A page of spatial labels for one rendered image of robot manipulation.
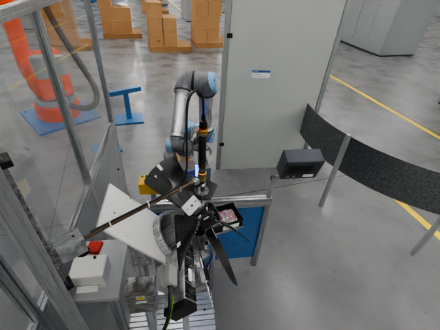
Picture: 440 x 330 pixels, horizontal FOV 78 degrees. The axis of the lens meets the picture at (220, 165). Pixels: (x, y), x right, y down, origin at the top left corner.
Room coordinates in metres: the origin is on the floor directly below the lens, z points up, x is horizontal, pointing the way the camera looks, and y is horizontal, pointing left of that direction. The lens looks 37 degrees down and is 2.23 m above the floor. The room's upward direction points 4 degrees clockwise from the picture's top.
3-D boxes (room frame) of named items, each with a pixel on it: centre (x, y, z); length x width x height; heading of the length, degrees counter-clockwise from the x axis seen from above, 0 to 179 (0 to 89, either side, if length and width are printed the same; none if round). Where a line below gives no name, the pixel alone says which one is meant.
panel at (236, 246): (1.40, 0.05, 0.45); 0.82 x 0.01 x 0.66; 100
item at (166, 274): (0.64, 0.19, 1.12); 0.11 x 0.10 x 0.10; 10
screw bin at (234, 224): (1.25, -0.05, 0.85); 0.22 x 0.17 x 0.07; 115
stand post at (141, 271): (0.84, 0.39, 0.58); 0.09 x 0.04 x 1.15; 10
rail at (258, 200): (1.40, 0.05, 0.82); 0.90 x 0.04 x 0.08; 100
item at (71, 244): (0.59, 0.53, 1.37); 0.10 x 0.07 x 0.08; 135
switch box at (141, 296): (0.75, 0.38, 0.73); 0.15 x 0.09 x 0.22; 100
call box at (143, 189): (1.33, 0.44, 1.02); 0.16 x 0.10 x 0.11; 100
